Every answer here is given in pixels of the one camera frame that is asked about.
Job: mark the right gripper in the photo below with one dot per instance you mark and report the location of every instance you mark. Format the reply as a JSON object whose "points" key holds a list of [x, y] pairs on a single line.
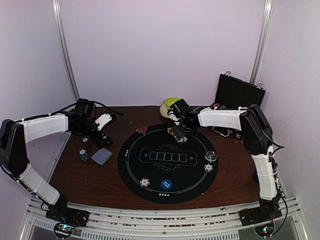
{"points": [[175, 131]]}

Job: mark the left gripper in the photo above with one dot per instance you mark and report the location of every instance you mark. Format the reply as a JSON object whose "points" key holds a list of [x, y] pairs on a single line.
{"points": [[102, 143]]}

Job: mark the green chip stack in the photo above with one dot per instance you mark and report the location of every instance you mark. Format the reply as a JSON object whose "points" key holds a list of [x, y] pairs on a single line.
{"points": [[84, 155]]}

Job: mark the blue ten chip bottom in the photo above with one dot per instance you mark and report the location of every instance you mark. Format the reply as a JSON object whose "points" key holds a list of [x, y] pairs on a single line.
{"points": [[144, 182]]}

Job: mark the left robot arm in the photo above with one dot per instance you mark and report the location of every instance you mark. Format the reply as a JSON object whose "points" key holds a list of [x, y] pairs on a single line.
{"points": [[75, 118]]}

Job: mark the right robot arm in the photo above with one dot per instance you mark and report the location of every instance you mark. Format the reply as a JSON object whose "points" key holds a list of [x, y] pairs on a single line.
{"points": [[257, 136]]}

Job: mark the beige bird plate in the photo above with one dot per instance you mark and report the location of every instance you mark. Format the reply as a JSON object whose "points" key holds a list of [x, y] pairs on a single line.
{"points": [[166, 112]]}

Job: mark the green plastic bowl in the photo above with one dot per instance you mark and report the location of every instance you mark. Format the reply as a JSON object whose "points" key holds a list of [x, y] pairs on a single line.
{"points": [[170, 101]]}

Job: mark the red triangular token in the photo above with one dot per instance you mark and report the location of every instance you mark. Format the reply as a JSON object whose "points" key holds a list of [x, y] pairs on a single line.
{"points": [[142, 130]]}

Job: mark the clear dealer button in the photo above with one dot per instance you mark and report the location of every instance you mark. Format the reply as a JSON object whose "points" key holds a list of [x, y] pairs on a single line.
{"points": [[211, 156]]}

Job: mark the round black poker mat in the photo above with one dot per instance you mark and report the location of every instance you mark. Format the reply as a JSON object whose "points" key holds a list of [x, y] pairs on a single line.
{"points": [[157, 156]]}

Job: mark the blue small blind button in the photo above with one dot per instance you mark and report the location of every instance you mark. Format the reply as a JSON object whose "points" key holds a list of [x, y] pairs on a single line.
{"points": [[166, 184]]}

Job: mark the black poker chip case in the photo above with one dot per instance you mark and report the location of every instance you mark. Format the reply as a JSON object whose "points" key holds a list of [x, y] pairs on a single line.
{"points": [[233, 93]]}

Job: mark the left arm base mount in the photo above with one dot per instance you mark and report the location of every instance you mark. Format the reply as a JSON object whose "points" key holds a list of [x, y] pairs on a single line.
{"points": [[65, 225]]}

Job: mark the aluminium front rail frame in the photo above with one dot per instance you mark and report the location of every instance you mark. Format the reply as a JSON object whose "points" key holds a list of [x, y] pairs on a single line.
{"points": [[215, 223]]}

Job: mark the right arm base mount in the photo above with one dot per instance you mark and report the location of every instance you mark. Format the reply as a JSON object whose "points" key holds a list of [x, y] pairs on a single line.
{"points": [[262, 220]]}

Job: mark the right aluminium post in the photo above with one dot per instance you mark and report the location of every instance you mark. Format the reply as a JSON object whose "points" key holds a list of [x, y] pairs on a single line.
{"points": [[262, 41]]}

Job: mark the aluminium post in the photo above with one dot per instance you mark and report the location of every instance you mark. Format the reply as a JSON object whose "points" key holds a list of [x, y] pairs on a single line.
{"points": [[262, 41], [64, 47]]}

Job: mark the left aluminium post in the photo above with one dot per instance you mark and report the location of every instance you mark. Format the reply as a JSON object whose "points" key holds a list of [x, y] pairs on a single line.
{"points": [[64, 47]]}

